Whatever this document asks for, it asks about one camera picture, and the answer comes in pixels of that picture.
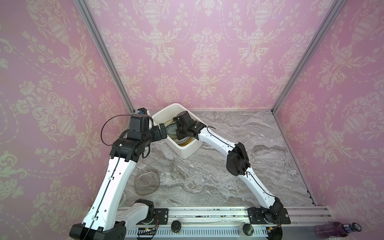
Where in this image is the teal patterned small plate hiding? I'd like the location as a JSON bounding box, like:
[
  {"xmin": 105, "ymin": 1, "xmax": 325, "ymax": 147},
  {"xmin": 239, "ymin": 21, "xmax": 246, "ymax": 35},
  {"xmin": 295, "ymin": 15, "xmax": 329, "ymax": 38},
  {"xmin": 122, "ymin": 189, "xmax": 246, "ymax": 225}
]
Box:
[{"xmin": 166, "ymin": 123, "xmax": 178, "ymax": 139}]

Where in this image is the clear glass plate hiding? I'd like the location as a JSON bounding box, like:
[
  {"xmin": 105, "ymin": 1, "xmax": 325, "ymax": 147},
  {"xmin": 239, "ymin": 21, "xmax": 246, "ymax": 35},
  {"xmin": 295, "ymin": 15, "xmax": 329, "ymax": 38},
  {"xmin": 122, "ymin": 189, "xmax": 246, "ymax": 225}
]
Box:
[{"xmin": 134, "ymin": 170, "xmax": 160, "ymax": 196}]

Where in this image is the yellow white-dotted scalloped plate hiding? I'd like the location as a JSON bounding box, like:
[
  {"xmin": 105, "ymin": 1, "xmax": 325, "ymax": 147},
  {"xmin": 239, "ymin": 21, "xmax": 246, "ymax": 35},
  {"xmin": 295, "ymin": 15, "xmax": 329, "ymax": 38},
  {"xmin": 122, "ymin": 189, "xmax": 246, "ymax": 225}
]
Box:
[{"xmin": 178, "ymin": 138, "xmax": 193, "ymax": 147}]

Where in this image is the cream plate with green leaves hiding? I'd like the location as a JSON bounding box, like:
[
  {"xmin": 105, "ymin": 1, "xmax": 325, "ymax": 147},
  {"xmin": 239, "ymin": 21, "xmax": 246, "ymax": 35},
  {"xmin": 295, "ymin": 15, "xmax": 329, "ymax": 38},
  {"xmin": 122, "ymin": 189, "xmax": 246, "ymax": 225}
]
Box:
[{"xmin": 164, "ymin": 120, "xmax": 175, "ymax": 128}]

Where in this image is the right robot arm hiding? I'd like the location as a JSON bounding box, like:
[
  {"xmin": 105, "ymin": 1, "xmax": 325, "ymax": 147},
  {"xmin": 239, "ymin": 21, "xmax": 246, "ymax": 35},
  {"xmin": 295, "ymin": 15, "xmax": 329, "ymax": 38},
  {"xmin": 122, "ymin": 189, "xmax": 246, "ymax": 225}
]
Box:
[{"xmin": 173, "ymin": 111, "xmax": 284, "ymax": 224}]

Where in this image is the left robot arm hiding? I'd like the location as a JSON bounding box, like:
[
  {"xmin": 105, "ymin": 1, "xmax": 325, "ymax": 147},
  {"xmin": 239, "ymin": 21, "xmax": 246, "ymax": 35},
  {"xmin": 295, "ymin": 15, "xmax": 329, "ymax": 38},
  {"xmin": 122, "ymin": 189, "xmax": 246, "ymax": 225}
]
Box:
[{"xmin": 69, "ymin": 108, "xmax": 167, "ymax": 240}]

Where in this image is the white plastic bin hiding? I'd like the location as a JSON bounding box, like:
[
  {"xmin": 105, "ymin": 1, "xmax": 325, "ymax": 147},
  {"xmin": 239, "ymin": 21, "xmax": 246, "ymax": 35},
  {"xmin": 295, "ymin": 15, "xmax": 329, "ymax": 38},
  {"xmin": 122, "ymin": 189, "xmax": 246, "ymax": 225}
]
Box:
[{"xmin": 152, "ymin": 103, "xmax": 203, "ymax": 159}]

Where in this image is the left black knob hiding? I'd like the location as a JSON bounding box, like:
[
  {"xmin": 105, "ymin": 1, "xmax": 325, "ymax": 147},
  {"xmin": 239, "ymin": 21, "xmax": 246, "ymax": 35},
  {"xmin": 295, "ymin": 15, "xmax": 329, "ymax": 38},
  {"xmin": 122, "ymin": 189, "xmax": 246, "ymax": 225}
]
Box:
[{"xmin": 171, "ymin": 220, "xmax": 182, "ymax": 234}]

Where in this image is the black knob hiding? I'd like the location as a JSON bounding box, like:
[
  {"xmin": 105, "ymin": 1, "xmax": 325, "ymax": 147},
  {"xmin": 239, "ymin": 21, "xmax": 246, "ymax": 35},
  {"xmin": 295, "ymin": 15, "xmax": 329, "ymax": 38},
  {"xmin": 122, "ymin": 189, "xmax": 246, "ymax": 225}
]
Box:
[
  {"xmin": 171, "ymin": 220, "xmax": 182, "ymax": 234},
  {"xmin": 240, "ymin": 223, "xmax": 254, "ymax": 237}
]

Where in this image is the right black knob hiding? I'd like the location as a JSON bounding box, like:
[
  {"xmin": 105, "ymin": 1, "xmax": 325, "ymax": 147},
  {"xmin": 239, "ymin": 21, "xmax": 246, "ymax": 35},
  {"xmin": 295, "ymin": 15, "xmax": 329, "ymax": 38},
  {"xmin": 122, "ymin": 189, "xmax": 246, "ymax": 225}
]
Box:
[{"xmin": 240, "ymin": 223, "xmax": 254, "ymax": 237}]

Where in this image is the purple plastic bottle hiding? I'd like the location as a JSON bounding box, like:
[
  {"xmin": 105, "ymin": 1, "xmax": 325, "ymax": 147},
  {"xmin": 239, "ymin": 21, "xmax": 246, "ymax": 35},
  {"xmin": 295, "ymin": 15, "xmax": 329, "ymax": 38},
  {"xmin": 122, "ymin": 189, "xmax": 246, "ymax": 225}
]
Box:
[{"xmin": 315, "ymin": 222, "xmax": 363, "ymax": 239}]

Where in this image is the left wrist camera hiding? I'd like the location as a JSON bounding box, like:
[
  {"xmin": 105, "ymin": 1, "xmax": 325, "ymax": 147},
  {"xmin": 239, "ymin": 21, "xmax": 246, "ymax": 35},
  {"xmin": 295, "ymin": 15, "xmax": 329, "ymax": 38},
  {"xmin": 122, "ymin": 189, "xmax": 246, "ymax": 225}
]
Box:
[{"xmin": 138, "ymin": 108, "xmax": 151, "ymax": 116}]

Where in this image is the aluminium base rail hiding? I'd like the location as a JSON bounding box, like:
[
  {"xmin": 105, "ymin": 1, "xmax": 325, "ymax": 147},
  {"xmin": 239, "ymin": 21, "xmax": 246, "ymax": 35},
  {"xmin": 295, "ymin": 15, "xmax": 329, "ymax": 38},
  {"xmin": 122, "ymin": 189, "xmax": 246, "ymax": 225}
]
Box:
[{"xmin": 125, "ymin": 206, "xmax": 333, "ymax": 240}]

